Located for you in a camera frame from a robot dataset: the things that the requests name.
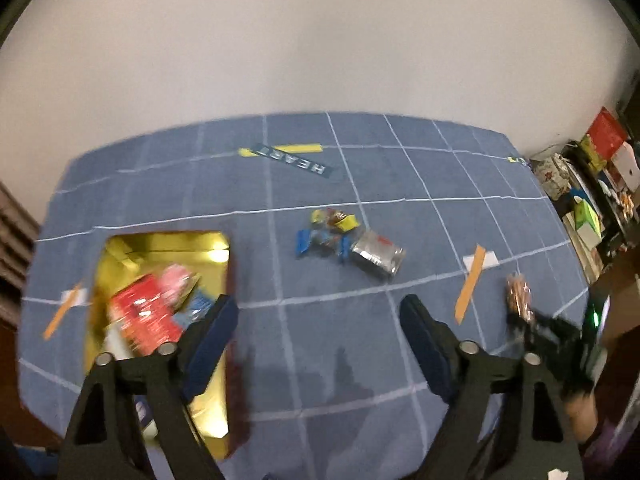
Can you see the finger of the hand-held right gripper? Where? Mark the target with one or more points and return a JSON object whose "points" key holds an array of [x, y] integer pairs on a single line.
{"points": [[527, 327]]}

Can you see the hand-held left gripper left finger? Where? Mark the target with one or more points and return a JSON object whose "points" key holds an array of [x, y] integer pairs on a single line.
{"points": [[212, 345]]}

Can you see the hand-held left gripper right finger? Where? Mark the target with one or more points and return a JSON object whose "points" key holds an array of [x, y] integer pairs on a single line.
{"points": [[425, 345]]}

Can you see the clear biscuit packet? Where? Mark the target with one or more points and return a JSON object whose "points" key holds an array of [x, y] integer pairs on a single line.
{"points": [[517, 295]]}

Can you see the red snack packet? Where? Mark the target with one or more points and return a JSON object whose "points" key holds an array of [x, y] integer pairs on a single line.
{"points": [[142, 315]]}

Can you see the gold tin box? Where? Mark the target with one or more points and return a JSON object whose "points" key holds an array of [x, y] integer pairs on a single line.
{"points": [[150, 250]]}

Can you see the person's right hand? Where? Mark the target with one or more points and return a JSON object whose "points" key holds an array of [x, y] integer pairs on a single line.
{"points": [[582, 415]]}

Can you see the orange tape strip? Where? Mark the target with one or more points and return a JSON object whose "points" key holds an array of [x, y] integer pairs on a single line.
{"points": [[60, 315], [470, 285]]}

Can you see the pink snack packet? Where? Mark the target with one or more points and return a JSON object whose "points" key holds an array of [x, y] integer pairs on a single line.
{"points": [[175, 280]]}

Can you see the white paper label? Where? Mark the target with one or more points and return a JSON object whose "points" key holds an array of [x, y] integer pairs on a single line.
{"points": [[492, 260]]}

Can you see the blue checked tablecloth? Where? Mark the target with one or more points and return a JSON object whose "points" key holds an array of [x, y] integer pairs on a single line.
{"points": [[350, 320]]}

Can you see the silver snack packet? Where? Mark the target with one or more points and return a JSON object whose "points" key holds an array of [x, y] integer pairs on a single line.
{"points": [[375, 255]]}

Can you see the yellow candy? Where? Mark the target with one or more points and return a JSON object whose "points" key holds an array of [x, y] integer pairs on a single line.
{"points": [[348, 223]]}

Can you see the floral patterned box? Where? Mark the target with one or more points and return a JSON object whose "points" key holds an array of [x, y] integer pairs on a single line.
{"points": [[555, 175]]}

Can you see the multicoloured candy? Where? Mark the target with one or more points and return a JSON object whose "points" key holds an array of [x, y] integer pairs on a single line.
{"points": [[320, 216]]}

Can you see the yellow green box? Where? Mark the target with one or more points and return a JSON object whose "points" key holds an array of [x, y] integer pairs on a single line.
{"points": [[592, 155]]}

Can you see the white box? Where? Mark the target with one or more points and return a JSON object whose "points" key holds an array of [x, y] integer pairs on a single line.
{"points": [[627, 167]]}

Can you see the dark printed label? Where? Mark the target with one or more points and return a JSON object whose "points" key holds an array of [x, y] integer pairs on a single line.
{"points": [[300, 162]]}

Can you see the red box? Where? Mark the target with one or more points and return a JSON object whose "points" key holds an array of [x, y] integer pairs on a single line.
{"points": [[605, 132]]}

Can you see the ribbed radiator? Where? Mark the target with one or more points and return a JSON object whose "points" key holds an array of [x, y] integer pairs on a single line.
{"points": [[15, 250]]}

